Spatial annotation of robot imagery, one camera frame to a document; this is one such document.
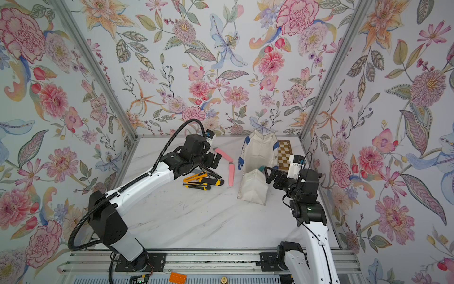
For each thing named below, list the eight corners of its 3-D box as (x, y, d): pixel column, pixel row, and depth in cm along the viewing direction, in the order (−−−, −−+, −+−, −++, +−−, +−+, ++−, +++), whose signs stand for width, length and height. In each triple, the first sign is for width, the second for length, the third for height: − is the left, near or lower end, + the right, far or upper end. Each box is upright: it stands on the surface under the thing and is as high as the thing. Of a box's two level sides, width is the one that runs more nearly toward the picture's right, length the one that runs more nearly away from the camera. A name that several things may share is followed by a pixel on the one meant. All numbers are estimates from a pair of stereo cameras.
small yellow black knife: (183, 186, 100) (182, 185, 98) (184, 182, 102) (184, 180, 100) (210, 190, 98) (209, 189, 96) (211, 185, 100) (210, 183, 98)
